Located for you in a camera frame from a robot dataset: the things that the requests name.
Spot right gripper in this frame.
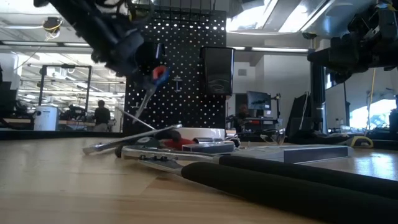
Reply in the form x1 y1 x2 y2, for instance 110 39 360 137
307 29 398 84

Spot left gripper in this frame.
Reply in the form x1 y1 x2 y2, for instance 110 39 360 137
90 28 158 94

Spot red and blue scissors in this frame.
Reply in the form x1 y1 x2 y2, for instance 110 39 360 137
132 65 171 124

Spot chrome metal wrench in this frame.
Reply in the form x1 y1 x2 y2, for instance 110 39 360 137
82 123 183 156

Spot grey black ratchet wrench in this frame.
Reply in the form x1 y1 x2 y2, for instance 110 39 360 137
114 129 182 159

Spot grey metal tool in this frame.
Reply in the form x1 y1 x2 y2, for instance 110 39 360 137
231 144 354 164

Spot black-handled groove joint pliers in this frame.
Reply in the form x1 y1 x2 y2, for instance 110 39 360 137
120 145 398 224

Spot black plastic pegboard bin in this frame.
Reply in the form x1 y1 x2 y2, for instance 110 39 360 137
138 42 166 68
200 46 234 96

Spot black vertical pole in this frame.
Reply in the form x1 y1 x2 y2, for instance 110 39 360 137
310 60 329 135

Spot black metal pegboard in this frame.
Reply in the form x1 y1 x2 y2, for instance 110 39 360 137
123 0 228 137

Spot person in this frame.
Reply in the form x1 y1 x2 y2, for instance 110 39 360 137
234 104 254 133
93 99 112 132

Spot black computer monitor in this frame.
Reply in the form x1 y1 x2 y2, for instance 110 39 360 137
247 90 272 111

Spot black grey work glove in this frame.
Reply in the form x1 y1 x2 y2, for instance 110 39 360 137
340 136 374 149

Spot white cylindrical bucket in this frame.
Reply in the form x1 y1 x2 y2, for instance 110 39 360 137
33 105 59 131

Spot yellow cable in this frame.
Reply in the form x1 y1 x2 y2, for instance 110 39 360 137
368 68 376 133

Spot black cable on table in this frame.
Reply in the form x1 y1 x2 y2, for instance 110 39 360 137
259 128 286 146

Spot black gantry frame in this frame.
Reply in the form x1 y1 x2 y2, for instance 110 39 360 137
38 64 93 116

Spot ceiling device with yellow wires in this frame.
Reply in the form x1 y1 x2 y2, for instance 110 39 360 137
42 17 63 40

